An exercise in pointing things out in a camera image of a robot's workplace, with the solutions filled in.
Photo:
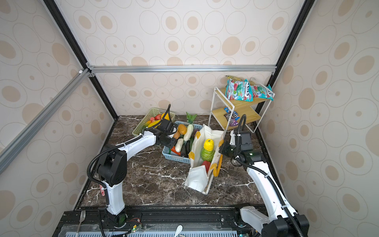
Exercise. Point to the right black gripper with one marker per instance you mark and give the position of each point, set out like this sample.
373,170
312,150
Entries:
224,148

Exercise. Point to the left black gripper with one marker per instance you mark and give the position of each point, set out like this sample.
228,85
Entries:
173,142

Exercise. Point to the white toy radish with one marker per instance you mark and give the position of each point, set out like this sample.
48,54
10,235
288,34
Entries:
190,127

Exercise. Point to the dark toy eggplant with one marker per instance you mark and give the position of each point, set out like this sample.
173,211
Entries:
185,149

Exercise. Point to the yellow toy bell pepper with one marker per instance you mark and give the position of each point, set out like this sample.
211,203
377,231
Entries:
208,145

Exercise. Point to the white grocery bag yellow handles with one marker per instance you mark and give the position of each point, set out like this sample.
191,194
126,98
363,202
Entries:
198,179

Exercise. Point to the green toy cabbage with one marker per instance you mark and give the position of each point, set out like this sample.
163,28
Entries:
207,155

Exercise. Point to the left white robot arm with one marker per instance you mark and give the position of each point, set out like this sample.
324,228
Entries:
109,167

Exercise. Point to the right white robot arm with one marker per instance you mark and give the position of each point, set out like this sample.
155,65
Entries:
281,219

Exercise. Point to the colorful candy bag left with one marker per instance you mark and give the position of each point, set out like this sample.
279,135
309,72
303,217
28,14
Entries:
238,89

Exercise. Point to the colorful candy bag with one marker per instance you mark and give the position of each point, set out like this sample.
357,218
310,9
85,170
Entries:
262,92
238,89

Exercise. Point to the colorful candy bag right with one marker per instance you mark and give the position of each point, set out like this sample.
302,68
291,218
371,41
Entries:
262,92

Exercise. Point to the yellow toy banana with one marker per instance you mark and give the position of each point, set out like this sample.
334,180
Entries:
154,123

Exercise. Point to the orange toy pumpkin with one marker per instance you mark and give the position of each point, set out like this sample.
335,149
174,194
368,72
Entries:
182,129

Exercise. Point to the white toy daikon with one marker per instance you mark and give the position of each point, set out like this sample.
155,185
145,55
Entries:
179,145

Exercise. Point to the orange toy carrot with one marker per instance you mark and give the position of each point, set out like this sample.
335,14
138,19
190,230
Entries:
173,150

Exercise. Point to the green perforated plastic basket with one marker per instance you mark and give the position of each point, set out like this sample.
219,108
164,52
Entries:
152,115

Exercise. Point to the green toy cucumber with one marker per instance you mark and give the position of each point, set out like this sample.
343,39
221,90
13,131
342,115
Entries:
191,141

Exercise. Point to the dark candy packet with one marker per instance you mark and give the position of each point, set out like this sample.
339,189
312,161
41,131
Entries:
232,118

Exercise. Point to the white spoon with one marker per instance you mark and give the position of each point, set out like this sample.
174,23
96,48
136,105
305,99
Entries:
178,230

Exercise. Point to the silver horizontal aluminium bar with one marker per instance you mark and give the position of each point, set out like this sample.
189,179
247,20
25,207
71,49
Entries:
176,69

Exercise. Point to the metal fork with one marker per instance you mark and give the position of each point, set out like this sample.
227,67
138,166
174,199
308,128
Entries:
82,218

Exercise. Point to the silver diagonal aluminium bar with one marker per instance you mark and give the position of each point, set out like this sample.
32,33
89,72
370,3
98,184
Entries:
25,136

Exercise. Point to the white wire wooden shelf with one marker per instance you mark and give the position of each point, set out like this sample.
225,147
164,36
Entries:
250,109

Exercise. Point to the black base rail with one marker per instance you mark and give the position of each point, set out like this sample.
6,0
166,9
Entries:
157,221

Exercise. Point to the black right frame post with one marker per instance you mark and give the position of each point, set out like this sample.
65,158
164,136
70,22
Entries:
286,26

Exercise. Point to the black vertical frame post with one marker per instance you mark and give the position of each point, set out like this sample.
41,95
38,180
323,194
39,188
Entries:
56,14

